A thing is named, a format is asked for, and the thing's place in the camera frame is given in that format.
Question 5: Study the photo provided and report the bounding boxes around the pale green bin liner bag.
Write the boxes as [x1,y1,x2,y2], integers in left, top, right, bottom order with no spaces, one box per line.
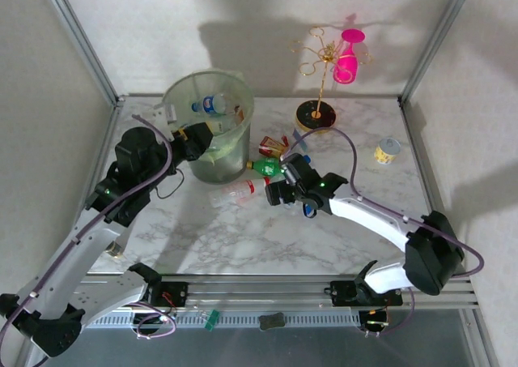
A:
[161,70,256,166]

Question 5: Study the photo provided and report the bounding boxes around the blue Pocari Sweat bottle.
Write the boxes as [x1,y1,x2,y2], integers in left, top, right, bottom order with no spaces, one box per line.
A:
[190,93,228,116]

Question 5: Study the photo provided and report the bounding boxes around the clear bottle red label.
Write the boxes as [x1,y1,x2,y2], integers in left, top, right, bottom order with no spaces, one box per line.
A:
[207,177,271,209]

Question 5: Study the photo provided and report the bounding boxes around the translucent green waste bin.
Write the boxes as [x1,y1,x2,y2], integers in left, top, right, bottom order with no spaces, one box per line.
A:
[161,70,256,185]

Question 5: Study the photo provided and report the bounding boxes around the clear bottle blue cap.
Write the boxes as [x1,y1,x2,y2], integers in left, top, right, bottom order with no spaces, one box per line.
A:
[290,128,313,164]

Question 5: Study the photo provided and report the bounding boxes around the red yellow snack packet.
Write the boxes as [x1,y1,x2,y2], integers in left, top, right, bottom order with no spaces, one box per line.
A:
[257,134,291,159]

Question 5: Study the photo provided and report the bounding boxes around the yellow label tin can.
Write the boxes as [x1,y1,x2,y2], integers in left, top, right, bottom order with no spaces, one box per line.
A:
[372,137,402,166]

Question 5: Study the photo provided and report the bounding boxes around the dark grey bone-shaped piece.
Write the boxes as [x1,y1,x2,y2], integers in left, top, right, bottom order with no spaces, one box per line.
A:
[258,313,286,331]

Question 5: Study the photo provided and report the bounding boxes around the pink wine glass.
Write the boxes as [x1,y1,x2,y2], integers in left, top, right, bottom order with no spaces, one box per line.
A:
[332,28,366,86]

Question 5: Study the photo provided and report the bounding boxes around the grey metal lower panel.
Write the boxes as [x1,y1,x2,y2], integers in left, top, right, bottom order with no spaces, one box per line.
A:
[23,326,486,367]

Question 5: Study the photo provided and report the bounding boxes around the thin black left wrist cable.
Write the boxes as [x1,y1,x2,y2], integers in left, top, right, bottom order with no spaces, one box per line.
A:
[155,167,186,200]

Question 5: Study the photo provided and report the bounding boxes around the aluminium side rail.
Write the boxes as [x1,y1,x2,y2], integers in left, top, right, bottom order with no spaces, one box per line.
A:
[70,101,125,262]
[398,99,481,281]

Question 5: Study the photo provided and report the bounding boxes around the gold wire glass rack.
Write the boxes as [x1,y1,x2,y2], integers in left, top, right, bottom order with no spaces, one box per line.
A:
[289,26,373,135]

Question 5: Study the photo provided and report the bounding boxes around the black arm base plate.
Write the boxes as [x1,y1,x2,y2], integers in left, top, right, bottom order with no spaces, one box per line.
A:
[131,281,189,308]
[329,280,405,308]

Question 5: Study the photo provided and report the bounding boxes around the slotted grey cable duct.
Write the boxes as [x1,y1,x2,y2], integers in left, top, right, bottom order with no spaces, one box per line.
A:
[91,310,367,331]

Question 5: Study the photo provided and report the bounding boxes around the aluminium frame post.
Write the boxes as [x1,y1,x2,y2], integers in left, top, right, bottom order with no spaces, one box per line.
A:
[38,0,125,107]
[397,0,479,105]

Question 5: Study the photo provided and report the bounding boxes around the purple cable loop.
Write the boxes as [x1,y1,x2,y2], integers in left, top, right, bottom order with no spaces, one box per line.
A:
[129,301,178,340]
[359,288,414,339]

